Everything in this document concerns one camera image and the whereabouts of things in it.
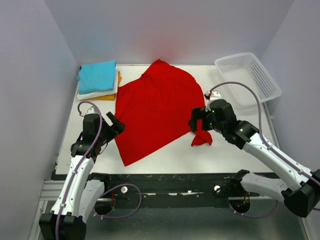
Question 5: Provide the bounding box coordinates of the red t shirt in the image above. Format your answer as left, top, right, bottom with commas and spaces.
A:
115, 59, 205, 166

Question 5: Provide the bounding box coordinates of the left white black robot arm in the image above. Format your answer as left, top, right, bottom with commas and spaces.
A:
39, 112, 125, 240

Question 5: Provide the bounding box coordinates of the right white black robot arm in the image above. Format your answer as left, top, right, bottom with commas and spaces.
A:
188, 99, 320, 218

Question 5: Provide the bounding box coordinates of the folded orange t shirt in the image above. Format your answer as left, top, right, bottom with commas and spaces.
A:
88, 71, 122, 101

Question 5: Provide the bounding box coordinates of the folded white t shirt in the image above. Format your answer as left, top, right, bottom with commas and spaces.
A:
76, 71, 122, 101

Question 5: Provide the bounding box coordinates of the folded light blue t shirt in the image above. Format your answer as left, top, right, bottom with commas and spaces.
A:
77, 60, 117, 95

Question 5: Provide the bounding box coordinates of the white perforated plastic basket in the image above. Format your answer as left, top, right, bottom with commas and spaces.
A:
214, 52, 282, 109

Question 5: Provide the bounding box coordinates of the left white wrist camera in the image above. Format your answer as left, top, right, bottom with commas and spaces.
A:
86, 106, 97, 115

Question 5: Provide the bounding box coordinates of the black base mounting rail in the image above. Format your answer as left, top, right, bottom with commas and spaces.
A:
51, 171, 280, 208

